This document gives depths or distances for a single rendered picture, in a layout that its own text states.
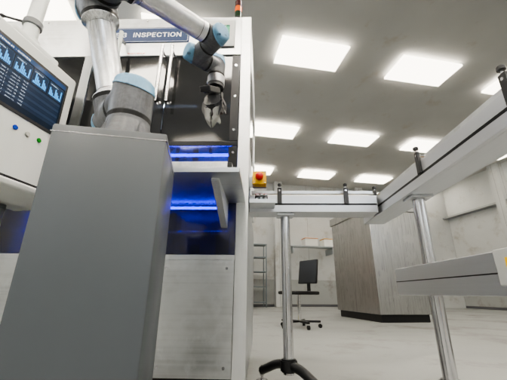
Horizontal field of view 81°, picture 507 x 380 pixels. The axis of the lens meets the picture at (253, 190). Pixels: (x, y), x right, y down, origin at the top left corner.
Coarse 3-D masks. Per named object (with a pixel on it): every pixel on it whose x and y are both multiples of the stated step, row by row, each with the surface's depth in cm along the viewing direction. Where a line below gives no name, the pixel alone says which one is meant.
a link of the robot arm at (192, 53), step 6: (198, 42) 119; (186, 48) 122; (192, 48) 120; (198, 48) 119; (186, 54) 121; (192, 54) 121; (198, 54) 121; (204, 54) 120; (192, 60) 123; (198, 60) 123; (204, 60) 124; (210, 60) 126; (198, 66) 127; (204, 66) 126
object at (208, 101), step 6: (210, 84) 126; (216, 84) 126; (222, 84) 127; (222, 90) 130; (210, 96) 124; (216, 96) 124; (222, 96) 131; (204, 102) 124; (210, 102) 123; (216, 102) 123; (210, 108) 126; (222, 114) 129
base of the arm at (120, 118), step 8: (112, 112) 78; (120, 112) 78; (128, 112) 78; (136, 112) 79; (112, 120) 76; (120, 120) 76; (128, 120) 77; (136, 120) 78; (144, 120) 81; (112, 128) 74; (120, 128) 75; (128, 128) 75; (136, 128) 77; (144, 128) 79
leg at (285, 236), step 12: (276, 216) 167; (288, 216) 161; (288, 228) 159; (288, 240) 157; (288, 252) 155; (288, 264) 153; (288, 276) 151; (288, 288) 149; (288, 300) 147; (288, 312) 145; (288, 324) 143; (288, 336) 141; (288, 348) 140
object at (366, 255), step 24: (408, 216) 547; (336, 240) 646; (360, 240) 553; (384, 240) 522; (408, 240) 531; (336, 264) 638; (360, 264) 548; (384, 264) 508; (408, 264) 516; (336, 288) 631; (360, 288) 542; (384, 288) 494; (360, 312) 544; (384, 312) 480; (408, 312) 488
